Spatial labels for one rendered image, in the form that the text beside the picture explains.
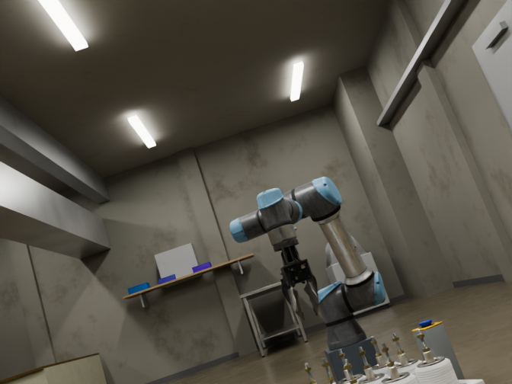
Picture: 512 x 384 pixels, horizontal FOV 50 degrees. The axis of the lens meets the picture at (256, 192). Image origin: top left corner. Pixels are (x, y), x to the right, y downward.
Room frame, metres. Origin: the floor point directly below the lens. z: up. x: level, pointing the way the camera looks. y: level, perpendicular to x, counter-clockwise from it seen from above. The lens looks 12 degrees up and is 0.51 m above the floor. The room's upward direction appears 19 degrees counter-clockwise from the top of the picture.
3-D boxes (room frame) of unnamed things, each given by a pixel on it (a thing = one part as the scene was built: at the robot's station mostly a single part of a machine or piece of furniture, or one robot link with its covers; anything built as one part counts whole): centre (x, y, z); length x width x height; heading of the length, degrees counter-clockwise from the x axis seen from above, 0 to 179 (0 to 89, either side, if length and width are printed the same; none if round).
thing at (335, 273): (8.73, -1.01, 0.64); 0.71 x 0.58 x 1.27; 93
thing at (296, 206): (1.63, -0.05, 0.77); 0.11 x 0.11 x 0.08; 69
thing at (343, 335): (2.21, -0.14, 0.35); 0.15 x 0.15 x 0.10
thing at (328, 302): (2.21, -0.15, 0.47); 0.13 x 0.12 x 0.14; 69
